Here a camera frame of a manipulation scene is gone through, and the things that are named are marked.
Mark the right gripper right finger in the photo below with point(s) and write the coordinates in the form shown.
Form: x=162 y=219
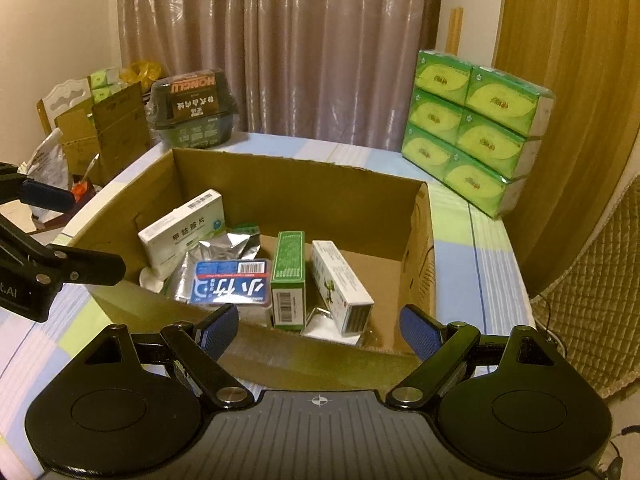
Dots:
x=443 y=351

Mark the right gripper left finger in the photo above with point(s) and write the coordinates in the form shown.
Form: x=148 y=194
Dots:
x=198 y=349

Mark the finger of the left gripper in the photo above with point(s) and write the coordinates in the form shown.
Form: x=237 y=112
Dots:
x=16 y=186
x=23 y=256

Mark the blue labelled clear plastic case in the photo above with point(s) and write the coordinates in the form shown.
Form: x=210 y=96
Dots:
x=240 y=282

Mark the long white ointment box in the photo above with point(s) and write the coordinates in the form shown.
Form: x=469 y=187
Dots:
x=340 y=288

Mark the large white medicine box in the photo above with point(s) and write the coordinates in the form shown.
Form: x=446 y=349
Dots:
x=166 y=240

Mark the silver foil pouch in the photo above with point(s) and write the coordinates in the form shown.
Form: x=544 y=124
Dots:
x=241 y=243

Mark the green medicine box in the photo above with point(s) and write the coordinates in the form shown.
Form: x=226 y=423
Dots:
x=288 y=281

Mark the clear plastic box white pad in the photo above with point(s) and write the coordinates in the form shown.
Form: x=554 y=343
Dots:
x=320 y=325

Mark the white plastic bag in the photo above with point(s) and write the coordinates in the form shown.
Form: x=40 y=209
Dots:
x=48 y=164

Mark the checkered tablecloth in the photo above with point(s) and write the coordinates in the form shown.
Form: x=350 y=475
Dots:
x=477 y=281

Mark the brown paper bag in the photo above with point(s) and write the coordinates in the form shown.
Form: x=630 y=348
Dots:
x=115 y=130

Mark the woven beige chair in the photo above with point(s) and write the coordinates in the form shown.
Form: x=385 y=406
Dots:
x=594 y=306

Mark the yellow plastic bag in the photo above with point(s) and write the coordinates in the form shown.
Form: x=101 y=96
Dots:
x=141 y=72

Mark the dark green snack container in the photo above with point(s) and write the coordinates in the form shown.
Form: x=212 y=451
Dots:
x=193 y=110

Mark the green tissue multipack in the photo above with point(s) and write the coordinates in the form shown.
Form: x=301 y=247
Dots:
x=475 y=129

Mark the brown curtain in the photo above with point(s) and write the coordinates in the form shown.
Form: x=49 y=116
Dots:
x=334 y=70

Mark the wooden door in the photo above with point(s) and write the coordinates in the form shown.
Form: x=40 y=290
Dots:
x=587 y=53

